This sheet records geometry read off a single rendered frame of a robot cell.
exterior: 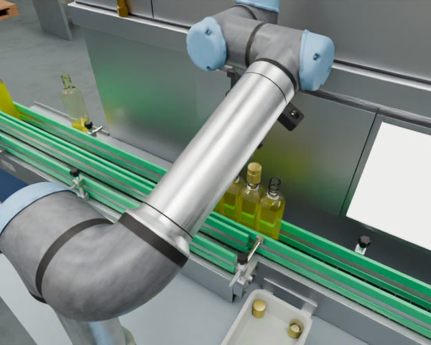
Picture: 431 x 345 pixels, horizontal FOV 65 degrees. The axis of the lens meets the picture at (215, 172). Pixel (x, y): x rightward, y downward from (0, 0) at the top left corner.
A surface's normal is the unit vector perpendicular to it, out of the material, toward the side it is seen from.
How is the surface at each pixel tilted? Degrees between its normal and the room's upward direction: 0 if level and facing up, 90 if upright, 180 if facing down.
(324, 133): 90
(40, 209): 2
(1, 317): 0
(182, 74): 90
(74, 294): 60
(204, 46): 90
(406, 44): 90
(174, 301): 0
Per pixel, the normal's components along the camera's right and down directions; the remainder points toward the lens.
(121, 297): 0.25, 0.36
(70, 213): 0.17, -0.88
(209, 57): -0.64, 0.53
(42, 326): -0.01, -0.73
